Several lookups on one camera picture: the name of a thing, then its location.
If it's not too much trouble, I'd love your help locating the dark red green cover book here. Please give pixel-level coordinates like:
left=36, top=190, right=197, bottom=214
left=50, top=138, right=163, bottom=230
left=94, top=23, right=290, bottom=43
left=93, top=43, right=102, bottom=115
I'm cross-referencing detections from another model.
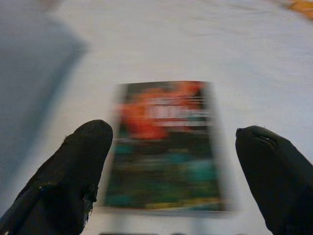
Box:
left=102, top=80, right=230, bottom=217

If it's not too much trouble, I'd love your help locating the grey plush pillow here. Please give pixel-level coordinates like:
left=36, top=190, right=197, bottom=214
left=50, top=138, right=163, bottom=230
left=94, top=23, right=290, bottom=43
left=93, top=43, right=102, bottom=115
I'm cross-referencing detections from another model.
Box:
left=0, top=14, right=90, bottom=191

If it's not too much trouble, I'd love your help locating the orange egg cartoon print sheet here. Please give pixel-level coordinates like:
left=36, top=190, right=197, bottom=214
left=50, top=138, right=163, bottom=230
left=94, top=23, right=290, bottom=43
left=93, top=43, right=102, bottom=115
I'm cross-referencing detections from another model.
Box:
left=283, top=0, right=313, bottom=19

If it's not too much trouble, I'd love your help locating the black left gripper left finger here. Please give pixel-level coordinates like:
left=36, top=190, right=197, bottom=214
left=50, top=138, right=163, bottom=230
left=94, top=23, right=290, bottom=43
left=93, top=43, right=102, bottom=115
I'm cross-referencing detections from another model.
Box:
left=0, top=119, right=113, bottom=235

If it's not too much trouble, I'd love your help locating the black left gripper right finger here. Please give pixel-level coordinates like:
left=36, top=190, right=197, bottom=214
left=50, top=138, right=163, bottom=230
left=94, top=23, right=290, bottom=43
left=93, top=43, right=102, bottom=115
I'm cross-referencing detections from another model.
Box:
left=235, top=125, right=313, bottom=235

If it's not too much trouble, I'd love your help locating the white quilted mattress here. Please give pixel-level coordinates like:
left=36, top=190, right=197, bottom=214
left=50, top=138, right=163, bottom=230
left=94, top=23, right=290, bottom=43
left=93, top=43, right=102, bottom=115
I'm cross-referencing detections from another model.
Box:
left=0, top=0, right=313, bottom=235

